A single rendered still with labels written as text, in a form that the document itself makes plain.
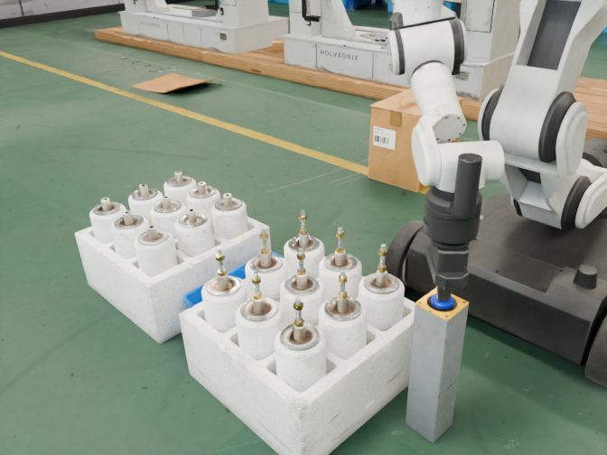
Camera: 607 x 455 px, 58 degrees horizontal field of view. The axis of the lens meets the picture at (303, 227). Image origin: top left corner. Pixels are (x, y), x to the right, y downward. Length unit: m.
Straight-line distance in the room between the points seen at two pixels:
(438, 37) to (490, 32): 2.01
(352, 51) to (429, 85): 2.49
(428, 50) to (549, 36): 0.33
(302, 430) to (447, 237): 0.43
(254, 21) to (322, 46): 0.90
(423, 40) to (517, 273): 0.62
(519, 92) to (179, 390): 0.97
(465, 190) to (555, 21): 0.54
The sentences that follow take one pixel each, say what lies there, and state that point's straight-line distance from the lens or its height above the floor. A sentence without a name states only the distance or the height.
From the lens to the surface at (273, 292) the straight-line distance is 1.23.
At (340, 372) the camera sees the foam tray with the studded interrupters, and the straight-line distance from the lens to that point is 1.07.
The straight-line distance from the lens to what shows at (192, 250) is 1.45.
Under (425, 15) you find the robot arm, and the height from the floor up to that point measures 0.77.
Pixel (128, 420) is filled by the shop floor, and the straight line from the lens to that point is 1.31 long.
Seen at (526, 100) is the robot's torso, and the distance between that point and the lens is 1.20.
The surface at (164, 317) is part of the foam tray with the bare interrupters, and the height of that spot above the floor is 0.07.
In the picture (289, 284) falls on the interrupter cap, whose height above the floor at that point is 0.25.
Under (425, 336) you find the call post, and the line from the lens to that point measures 1.05.
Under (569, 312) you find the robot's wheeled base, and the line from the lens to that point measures 1.31.
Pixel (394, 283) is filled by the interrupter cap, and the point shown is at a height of 0.25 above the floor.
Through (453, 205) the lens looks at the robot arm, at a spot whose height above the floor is 0.54.
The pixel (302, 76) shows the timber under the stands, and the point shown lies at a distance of 3.67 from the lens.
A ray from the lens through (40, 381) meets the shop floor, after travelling 1.48.
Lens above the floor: 0.92
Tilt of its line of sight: 29 degrees down
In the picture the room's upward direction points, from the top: 2 degrees counter-clockwise
